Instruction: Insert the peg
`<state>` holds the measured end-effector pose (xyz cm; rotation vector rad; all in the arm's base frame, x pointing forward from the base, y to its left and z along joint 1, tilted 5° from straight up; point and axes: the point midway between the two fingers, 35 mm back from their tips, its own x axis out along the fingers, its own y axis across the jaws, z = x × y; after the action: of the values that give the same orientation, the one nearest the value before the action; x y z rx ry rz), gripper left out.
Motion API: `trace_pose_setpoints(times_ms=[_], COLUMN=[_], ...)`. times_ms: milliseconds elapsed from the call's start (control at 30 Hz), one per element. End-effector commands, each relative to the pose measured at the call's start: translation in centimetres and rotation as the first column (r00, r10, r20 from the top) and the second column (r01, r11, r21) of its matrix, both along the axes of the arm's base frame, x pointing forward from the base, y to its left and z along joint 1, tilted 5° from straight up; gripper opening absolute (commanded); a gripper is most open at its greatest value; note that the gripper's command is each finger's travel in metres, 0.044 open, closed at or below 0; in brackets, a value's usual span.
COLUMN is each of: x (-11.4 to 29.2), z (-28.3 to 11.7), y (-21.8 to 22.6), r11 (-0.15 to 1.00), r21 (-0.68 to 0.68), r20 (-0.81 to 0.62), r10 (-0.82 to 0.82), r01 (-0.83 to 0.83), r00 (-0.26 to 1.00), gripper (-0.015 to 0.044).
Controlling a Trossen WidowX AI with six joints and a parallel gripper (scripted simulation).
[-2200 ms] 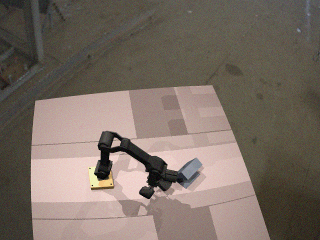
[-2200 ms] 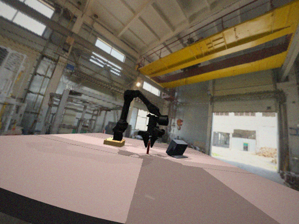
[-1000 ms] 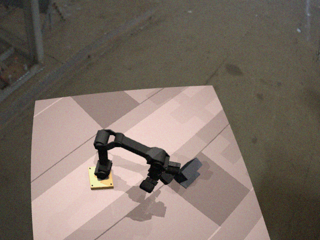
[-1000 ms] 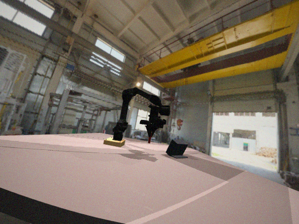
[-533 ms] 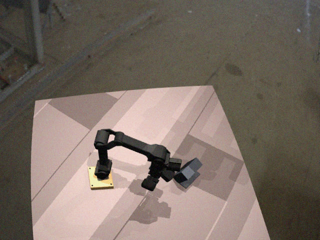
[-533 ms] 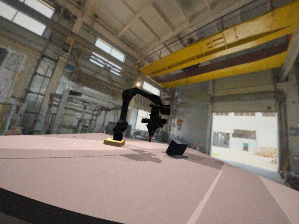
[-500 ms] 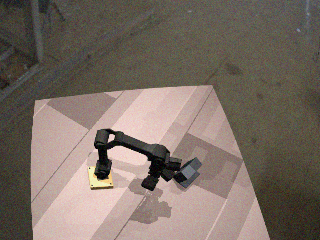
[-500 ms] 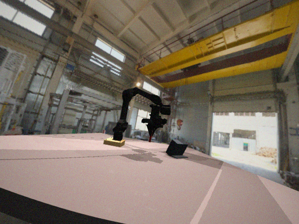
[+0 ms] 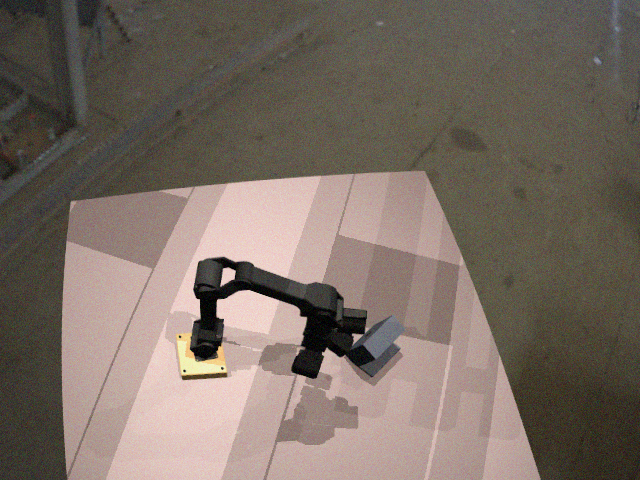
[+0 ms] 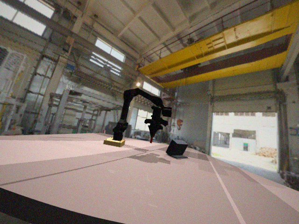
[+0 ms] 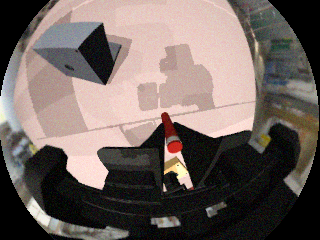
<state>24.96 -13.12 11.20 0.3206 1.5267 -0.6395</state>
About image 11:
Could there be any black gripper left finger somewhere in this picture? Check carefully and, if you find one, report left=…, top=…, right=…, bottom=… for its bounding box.
left=97, top=124, right=165, bottom=195

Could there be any dark red peg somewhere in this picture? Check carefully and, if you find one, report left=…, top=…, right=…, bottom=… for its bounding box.
left=161, top=112, right=183, bottom=153

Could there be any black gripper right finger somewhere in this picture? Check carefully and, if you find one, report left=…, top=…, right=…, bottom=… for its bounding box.
left=173, top=121, right=252, bottom=189

